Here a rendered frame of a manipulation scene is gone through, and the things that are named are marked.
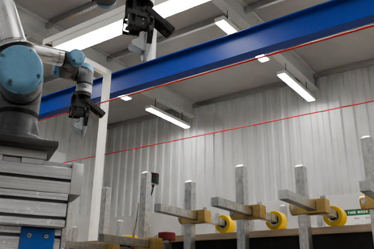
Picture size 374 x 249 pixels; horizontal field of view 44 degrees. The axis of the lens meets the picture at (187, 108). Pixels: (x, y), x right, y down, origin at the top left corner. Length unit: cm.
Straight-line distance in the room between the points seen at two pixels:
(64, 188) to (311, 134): 868
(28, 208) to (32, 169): 11
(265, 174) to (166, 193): 263
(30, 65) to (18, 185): 32
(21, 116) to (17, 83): 15
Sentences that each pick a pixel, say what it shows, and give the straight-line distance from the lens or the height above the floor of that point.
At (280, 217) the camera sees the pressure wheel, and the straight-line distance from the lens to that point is 201.
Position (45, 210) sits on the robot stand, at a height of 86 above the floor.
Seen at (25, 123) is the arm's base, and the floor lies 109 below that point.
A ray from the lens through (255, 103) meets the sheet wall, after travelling 1058.
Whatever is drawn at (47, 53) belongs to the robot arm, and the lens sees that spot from 208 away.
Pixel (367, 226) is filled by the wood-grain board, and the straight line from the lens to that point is 188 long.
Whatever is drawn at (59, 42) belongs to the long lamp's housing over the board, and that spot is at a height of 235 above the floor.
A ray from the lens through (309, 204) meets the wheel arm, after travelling 166.
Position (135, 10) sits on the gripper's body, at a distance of 145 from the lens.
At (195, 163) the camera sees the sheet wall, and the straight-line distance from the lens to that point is 1100.
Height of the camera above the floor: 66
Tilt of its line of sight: 22 degrees up
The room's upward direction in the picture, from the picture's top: 1 degrees clockwise
